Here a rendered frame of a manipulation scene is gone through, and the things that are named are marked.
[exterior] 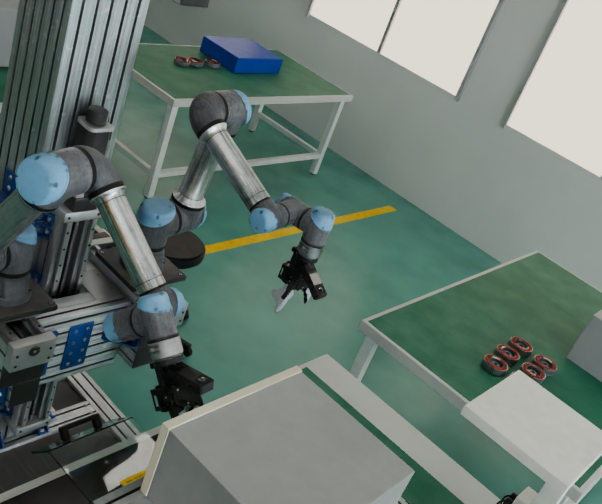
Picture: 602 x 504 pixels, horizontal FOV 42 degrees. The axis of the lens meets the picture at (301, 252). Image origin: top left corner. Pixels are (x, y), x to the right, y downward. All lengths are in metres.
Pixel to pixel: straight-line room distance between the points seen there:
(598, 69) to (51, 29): 4.54
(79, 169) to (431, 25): 5.11
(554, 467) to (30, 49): 1.87
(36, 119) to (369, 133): 4.96
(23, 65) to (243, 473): 1.37
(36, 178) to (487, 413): 1.39
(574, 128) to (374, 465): 4.68
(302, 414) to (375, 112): 5.38
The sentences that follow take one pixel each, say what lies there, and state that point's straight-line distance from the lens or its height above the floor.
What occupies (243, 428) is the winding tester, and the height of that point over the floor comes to 1.32.
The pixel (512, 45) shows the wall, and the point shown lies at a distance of 6.41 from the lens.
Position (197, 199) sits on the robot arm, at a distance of 2.62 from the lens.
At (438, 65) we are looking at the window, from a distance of 6.70.
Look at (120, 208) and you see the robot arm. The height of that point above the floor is 1.51.
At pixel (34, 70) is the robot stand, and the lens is 2.40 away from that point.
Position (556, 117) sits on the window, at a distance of 6.25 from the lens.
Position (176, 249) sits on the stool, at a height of 0.56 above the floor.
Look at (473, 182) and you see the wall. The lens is 6.57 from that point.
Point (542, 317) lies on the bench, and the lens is 4.19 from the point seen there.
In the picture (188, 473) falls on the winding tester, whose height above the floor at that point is 1.27.
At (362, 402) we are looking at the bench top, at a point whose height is 0.75.
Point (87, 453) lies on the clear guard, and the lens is 1.94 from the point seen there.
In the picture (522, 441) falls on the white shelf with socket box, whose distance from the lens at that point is 2.35.
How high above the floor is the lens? 2.45
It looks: 27 degrees down
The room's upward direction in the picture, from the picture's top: 22 degrees clockwise
